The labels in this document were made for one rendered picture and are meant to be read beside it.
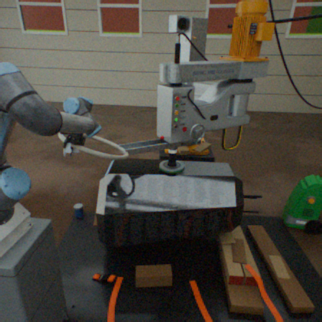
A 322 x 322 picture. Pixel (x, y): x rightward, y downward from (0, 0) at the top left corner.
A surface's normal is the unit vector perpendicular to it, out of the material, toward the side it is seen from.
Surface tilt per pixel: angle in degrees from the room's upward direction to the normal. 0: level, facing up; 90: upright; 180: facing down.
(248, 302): 0
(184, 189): 45
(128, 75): 90
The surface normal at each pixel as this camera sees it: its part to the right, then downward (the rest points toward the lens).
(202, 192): 0.00, -0.33
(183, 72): 0.41, 0.40
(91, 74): -0.13, 0.43
